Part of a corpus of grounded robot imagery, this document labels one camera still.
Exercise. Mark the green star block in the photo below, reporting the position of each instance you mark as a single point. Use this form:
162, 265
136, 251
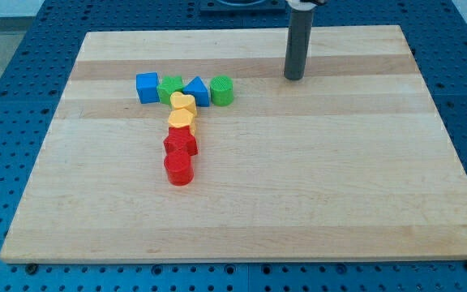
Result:
168, 86

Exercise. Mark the yellow hexagon block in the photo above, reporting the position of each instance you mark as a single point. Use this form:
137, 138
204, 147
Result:
182, 118

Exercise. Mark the green cylinder block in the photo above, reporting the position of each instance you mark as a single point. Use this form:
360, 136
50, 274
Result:
222, 90

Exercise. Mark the yellow heart block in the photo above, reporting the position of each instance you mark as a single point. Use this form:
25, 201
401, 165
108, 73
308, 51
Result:
179, 101

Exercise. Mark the wooden board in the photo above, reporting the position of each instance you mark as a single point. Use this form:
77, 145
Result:
350, 163

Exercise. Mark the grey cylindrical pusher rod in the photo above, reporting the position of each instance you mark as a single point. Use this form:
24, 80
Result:
300, 24

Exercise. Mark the blue cube block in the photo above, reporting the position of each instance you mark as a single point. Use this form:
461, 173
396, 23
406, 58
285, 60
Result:
146, 87

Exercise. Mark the blue triangle block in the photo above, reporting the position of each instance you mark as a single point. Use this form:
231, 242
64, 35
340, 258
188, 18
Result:
199, 91

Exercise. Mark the red cylinder block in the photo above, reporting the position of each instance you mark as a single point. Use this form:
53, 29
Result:
178, 166

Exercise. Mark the red star block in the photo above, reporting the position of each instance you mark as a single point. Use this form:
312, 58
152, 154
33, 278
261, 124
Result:
180, 138

